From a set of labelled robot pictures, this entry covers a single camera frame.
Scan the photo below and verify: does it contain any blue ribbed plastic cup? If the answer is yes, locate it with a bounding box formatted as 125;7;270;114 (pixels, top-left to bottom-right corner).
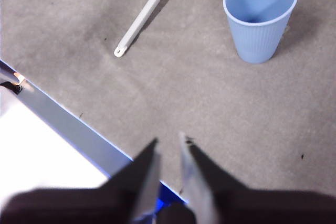
223;0;299;65

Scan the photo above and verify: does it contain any grey-handled sponge cup brush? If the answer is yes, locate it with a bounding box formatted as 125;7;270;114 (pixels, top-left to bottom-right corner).
113;0;195;58

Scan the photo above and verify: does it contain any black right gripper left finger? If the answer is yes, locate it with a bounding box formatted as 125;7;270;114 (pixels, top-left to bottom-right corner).
0;137;161;224

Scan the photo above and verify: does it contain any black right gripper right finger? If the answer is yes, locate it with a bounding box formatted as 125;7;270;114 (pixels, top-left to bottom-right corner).
179;131;336;224

